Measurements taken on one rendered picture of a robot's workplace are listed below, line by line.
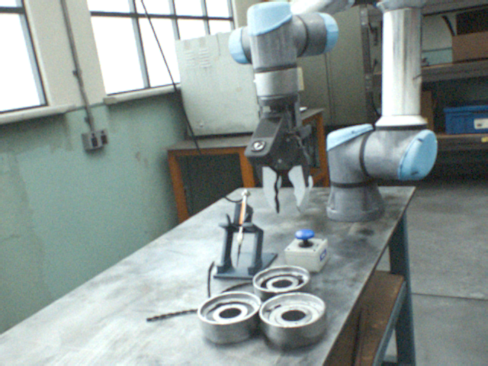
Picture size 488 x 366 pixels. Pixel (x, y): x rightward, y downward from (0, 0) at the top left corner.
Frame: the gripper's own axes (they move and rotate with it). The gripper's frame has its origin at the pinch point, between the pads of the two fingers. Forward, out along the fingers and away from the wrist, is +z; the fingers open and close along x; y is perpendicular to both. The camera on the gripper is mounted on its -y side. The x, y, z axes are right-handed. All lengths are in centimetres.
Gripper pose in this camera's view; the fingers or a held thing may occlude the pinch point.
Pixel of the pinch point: (287, 207)
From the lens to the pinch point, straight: 89.2
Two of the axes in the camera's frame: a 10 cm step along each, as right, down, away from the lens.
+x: -8.9, 0.1, 4.6
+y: 4.4, -2.7, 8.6
